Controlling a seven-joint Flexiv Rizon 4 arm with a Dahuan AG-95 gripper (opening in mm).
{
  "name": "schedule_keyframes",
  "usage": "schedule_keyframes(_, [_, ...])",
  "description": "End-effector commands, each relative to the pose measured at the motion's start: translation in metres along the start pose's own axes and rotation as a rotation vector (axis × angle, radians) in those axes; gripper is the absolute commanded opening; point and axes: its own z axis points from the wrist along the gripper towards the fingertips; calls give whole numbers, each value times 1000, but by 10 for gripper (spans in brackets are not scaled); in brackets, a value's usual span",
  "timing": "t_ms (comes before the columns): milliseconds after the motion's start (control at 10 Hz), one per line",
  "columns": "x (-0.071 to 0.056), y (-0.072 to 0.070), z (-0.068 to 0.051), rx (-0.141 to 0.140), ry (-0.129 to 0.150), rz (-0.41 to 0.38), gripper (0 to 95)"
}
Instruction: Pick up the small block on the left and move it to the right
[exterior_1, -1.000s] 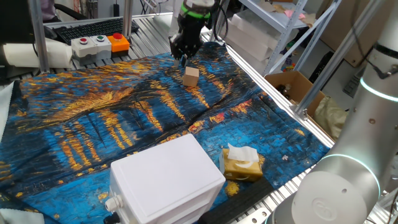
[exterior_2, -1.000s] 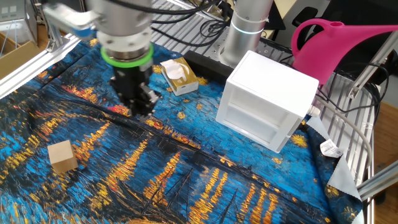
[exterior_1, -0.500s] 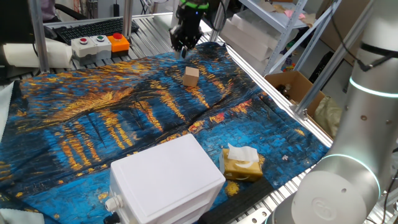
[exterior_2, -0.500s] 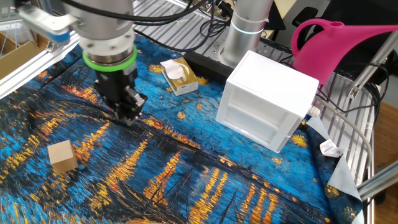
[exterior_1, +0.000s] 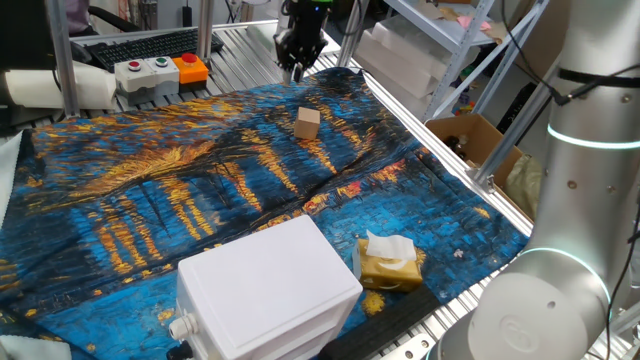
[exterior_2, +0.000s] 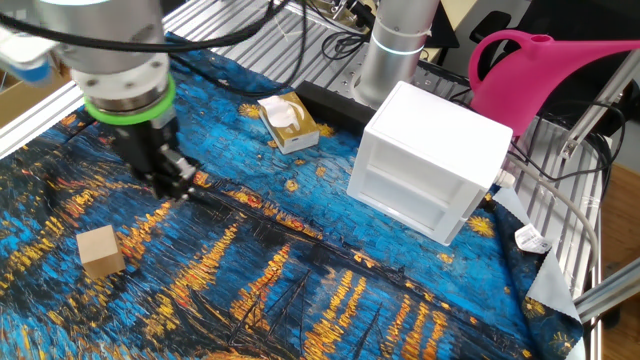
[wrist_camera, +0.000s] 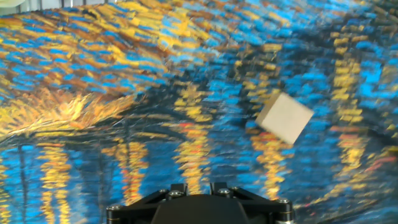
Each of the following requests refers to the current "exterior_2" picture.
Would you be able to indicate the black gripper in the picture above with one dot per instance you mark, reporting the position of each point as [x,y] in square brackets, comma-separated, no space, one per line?
[147,147]

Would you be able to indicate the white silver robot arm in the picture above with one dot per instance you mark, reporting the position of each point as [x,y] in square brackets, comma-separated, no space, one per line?
[100,30]

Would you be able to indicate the small wooden block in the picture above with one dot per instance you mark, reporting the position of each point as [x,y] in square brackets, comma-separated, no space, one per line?
[100,250]

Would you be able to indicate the blue starry painting tablecloth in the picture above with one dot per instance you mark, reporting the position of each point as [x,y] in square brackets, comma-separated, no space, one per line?
[300,210]

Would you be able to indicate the yellow tissue pack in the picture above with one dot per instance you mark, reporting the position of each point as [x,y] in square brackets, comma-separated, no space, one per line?
[295,132]

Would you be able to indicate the open cardboard box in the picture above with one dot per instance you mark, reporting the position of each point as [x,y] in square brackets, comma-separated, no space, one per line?
[25,100]

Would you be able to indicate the black foam strip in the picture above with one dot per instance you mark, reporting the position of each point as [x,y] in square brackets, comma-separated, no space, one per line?
[340,107]

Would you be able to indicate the white plastic drawer box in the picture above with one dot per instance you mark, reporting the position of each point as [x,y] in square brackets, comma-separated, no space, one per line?
[440,130]

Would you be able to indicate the white label tag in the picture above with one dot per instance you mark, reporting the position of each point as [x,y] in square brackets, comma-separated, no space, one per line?
[532,239]

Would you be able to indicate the pink watering can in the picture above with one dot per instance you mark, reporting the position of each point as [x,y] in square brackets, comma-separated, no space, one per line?
[520,75]

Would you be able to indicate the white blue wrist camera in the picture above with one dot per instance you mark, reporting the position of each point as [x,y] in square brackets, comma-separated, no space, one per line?
[27,60]

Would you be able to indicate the aluminium frame post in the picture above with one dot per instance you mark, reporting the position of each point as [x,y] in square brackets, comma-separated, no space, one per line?
[595,110]

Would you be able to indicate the aluminium frame beam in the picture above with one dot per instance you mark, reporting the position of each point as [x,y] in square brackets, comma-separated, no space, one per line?
[610,287]

